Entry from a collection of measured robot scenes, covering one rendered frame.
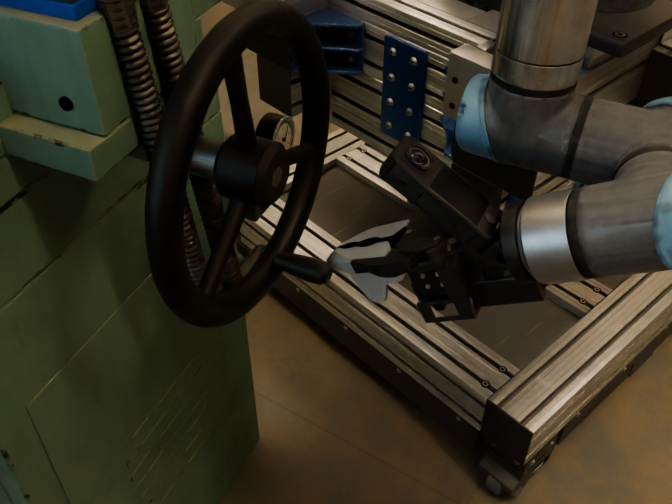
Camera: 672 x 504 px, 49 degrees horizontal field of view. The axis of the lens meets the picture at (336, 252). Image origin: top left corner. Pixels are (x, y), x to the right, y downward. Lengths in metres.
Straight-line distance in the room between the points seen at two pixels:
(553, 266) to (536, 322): 0.78
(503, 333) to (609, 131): 0.74
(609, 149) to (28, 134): 0.48
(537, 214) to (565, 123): 0.10
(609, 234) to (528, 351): 0.77
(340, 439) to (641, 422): 0.58
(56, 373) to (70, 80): 0.34
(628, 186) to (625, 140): 0.08
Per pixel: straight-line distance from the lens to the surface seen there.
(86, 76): 0.59
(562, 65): 0.65
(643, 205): 0.58
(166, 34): 0.63
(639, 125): 0.67
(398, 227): 0.71
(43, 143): 0.63
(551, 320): 1.40
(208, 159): 0.66
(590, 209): 0.59
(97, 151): 0.61
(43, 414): 0.83
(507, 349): 1.33
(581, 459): 1.48
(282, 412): 1.48
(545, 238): 0.60
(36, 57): 0.62
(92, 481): 0.96
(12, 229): 0.71
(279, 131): 0.96
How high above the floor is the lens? 1.19
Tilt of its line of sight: 41 degrees down
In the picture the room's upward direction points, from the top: straight up
